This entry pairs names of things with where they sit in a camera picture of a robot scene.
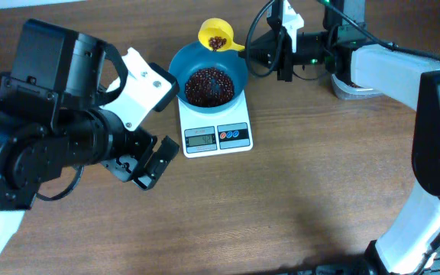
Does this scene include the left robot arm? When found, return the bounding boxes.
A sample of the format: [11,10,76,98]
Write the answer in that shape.
[0,19,180,254]

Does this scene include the red beans in bowl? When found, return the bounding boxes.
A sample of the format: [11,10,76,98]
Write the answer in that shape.
[184,67,235,108]

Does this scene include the white digital kitchen scale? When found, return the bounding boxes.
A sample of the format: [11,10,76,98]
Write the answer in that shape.
[178,92,254,158]

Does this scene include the blue plastic bowl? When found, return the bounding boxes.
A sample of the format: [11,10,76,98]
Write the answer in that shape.
[169,42,248,114]

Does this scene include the clear plastic bean container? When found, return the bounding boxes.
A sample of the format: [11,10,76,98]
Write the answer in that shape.
[331,74,383,100]

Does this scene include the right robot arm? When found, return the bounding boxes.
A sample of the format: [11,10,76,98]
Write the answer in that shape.
[240,1,440,274]

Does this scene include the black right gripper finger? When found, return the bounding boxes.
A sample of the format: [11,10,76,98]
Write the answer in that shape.
[238,49,277,69]
[244,30,276,52]

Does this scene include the yellow plastic measuring scoop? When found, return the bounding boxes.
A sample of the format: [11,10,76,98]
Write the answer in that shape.
[198,18,245,52]

